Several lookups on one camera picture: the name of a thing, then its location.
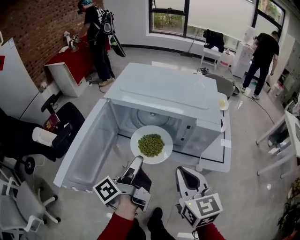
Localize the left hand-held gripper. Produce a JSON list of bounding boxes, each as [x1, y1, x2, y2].
[[93, 155, 152, 213]]

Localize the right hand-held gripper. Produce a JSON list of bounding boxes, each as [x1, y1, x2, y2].
[[175, 166, 224, 229]]

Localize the green peas food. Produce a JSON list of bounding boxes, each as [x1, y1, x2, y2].
[[137, 133, 165, 157]]

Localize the white microwave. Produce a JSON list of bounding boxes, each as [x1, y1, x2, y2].
[[53, 62, 223, 193]]

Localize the person's left forearm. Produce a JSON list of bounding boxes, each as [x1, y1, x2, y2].
[[97, 195, 141, 240]]

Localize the person's right forearm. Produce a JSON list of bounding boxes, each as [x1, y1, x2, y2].
[[194, 222, 226, 240]]

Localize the small plate with yellow food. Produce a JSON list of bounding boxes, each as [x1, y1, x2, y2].
[[217, 97, 229, 111]]

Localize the person's black legs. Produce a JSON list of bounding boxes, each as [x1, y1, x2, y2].
[[125, 207, 177, 240]]

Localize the red book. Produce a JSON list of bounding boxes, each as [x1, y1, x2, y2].
[[43, 113, 61, 131]]

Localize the white paper roll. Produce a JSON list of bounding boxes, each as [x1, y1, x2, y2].
[[32, 127, 58, 148]]

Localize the grey shell chair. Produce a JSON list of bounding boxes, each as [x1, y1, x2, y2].
[[204, 73, 235, 100]]

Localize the green potted plant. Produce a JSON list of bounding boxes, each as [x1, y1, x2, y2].
[[277, 177, 300, 240]]

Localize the black office chair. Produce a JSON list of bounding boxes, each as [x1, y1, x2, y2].
[[0, 95, 86, 175]]

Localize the white folding table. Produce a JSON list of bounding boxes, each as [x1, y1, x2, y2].
[[255, 109, 300, 177]]

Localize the white cabinet with red cloth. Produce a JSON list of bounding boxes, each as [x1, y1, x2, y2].
[[44, 41, 111, 98]]

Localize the white grey office chair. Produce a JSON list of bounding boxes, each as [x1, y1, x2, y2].
[[0, 172, 62, 237]]

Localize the broom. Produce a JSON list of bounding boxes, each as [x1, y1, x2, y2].
[[180, 30, 200, 57]]

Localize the white water dispenser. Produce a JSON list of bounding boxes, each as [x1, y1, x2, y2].
[[231, 25, 256, 79]]

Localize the black jacket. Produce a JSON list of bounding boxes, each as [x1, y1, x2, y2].
[[202, 29, 225, 53]]

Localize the white fridge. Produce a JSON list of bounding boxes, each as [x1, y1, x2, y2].
[[0, 37, 41, 120]]

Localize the grey lockers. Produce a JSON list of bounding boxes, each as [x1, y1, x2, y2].
[[280, 32, 300, 105]]

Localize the black framed window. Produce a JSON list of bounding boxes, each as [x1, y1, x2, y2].
[[148, 0, 286, 53]]

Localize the white power cable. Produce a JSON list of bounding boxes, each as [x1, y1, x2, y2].
[[195, 151, 205, 172]]

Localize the black floor cable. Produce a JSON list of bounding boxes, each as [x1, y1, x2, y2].
[[242, 90, 275, 125]]

